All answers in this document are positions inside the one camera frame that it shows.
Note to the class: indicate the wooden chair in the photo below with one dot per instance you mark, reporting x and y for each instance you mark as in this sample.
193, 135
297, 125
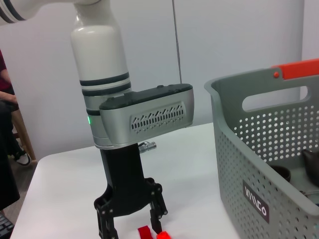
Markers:
23, 134

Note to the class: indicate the silver plug on left gripper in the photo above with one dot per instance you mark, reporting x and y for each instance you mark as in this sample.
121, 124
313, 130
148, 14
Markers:
148, 147

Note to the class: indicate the black and white sneaker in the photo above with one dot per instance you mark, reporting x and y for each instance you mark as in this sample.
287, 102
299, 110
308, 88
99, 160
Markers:
23, 159

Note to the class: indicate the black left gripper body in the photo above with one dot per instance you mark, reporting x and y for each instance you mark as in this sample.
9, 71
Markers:
124, 186

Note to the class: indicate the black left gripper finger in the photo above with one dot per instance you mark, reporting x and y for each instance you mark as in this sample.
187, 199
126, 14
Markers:
158, 214
107, 226

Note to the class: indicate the dark clay teapot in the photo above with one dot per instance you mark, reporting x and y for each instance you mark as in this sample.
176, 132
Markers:
312, 164

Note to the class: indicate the bare forearm of seated person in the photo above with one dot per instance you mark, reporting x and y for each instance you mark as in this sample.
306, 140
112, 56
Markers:
7, 96

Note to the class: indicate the black computer keyboard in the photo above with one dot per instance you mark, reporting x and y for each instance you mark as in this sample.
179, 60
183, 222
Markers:
6, 226

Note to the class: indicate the seated person in dark clothes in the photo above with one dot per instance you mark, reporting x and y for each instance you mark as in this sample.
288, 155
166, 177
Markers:
6, 149

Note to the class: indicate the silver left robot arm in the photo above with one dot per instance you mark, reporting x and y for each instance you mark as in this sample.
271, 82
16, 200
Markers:
99, 49

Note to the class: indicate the glass teacup with black base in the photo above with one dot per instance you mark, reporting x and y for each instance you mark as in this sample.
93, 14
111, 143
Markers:
281, 173

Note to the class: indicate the dark red long toy brick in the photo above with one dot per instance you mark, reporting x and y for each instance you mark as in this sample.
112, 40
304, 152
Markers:
144, 232

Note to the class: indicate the grey perforated plastic storage bin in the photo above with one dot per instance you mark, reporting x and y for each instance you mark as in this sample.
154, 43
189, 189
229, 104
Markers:
236, 161

